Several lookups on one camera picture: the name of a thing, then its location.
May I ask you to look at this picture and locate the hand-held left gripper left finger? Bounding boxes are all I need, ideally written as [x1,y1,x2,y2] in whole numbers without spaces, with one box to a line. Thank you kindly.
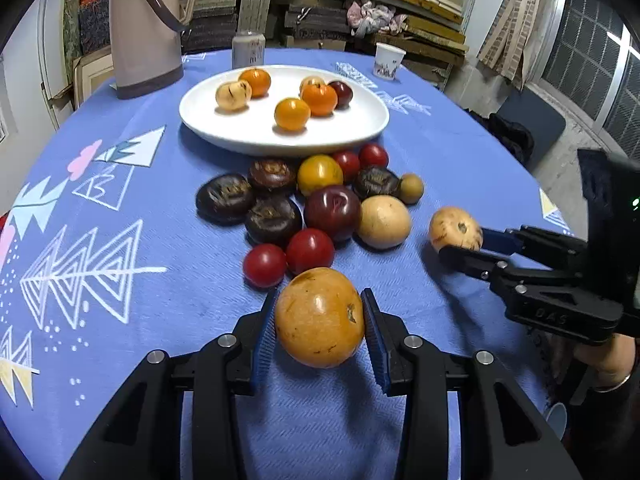
[60,287,278,480]

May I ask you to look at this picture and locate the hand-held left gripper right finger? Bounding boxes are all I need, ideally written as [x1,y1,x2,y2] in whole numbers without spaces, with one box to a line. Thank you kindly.
[361,287,583,480]

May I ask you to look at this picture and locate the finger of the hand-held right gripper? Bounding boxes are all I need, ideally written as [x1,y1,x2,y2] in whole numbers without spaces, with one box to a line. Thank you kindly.
[482,226,588,271]
[439,245,623,343]

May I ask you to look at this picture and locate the striped tan pepino melon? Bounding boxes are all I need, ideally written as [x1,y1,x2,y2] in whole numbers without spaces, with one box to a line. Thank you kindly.
[429,206,484,255]

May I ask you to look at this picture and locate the red tomato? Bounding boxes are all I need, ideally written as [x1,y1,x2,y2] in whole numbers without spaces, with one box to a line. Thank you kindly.
[243,244,288,288]
[285,228,336,276]
[332,150,362,183]
[358,143,390,170]

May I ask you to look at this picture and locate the small round tan fruit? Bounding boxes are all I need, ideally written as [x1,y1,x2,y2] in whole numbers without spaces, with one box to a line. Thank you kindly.
[398,173,425,205]

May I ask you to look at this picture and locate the smooth tan pepino melon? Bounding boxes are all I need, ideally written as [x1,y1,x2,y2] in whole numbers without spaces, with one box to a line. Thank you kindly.
[356,195,412,251]

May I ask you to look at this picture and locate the white oval plate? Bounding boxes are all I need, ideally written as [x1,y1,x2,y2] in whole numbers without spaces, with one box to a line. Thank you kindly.
[179,65,390,157]

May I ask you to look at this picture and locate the orange-yellow tomato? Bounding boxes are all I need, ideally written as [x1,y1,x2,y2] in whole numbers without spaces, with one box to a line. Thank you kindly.
[297,155,345,197]
[274,97,312,132]

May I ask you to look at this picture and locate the large mandarin orange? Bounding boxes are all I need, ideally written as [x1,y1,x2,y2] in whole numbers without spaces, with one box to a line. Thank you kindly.
[238,67,272,98]

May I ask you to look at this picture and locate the person's right forearm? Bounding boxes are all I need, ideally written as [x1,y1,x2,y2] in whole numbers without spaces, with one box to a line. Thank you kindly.
[575,337,638,393]

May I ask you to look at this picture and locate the blue printed tablecloth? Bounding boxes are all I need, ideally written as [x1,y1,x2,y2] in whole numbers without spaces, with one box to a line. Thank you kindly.
[0,49,583,480]

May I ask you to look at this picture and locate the black bag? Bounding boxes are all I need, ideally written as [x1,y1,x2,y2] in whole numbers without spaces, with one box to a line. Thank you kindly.
[487,112,535,163]

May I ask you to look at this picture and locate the barred window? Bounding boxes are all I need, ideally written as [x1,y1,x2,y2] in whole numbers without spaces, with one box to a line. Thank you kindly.
[542,0,640,146]

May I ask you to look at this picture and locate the white paper cup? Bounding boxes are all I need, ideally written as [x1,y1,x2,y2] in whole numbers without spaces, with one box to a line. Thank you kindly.
[374,42,405,81]

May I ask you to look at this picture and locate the brick-patterned hanging sheet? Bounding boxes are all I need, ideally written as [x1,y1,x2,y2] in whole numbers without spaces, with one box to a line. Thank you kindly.
[477,0,561,83]

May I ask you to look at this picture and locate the pink plastic bag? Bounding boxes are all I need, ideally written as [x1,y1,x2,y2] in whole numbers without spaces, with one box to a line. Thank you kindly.
[346,0,406,37]

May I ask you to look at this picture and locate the stack of dark wooden crates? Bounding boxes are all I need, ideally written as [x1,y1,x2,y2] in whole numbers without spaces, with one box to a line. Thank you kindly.
[285,5,351,51]

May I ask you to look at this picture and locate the silver drink can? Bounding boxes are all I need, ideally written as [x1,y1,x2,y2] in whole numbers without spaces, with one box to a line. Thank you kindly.
[231,31,266,70]

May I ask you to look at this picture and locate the framed picture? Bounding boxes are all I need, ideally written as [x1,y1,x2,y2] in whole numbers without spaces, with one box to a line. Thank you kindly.
[72,47,117,108]

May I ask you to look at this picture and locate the beige thermos flask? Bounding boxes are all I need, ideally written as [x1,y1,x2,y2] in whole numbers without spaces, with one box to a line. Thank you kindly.
[109,0,205,100]

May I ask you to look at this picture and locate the leaning white boards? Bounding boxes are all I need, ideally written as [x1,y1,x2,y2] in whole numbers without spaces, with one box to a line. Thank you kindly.
[37,0,81,131]

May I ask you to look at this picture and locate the stack of patterned boxes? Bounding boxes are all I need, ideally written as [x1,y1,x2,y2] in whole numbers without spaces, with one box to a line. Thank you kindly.
[77,0,112,56]

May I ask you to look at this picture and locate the silver bracelet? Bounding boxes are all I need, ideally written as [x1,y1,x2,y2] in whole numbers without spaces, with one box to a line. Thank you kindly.
[592,375,633,394]

